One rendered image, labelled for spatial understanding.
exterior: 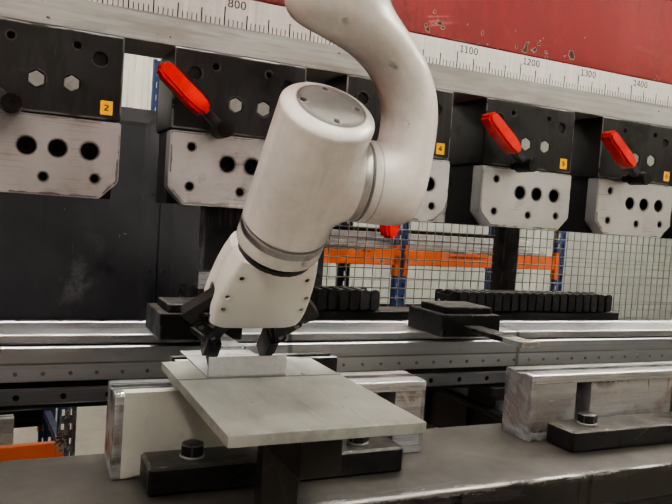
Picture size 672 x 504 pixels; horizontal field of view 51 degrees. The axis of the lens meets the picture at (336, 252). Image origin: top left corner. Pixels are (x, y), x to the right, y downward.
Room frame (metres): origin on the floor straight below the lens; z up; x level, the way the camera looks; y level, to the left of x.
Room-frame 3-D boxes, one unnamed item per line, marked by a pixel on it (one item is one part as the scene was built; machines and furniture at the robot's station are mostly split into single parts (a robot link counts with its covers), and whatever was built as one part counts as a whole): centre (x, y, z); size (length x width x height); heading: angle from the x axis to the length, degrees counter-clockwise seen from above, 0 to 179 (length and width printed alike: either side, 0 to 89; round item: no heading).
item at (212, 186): (0.81, 0.13, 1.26); 0.15 x 0.09 x 0.17; 115
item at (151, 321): (0.97, 0.17, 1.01); 0.26 x 0.12 x 0.05; 25
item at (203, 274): (0.82, 0.11, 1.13); 0.10 x 0.02 x 0.10; 115
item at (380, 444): (0.79, 0.05, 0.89); 0.30 x 0.05 x 0.03; 115
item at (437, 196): (0.89, -0.05, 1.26); 0.15 x 0.09 x 0.17; 115
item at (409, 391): (0.85, 0.06, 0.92); 0.39 x 0.06 x 0.10; 115
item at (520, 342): (1.16, -0.25, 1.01); 0.26 x 0.12 x 0.05; 25
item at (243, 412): (0.69, 0.05, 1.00); 0.26 x 0.18 x 0.01; 25
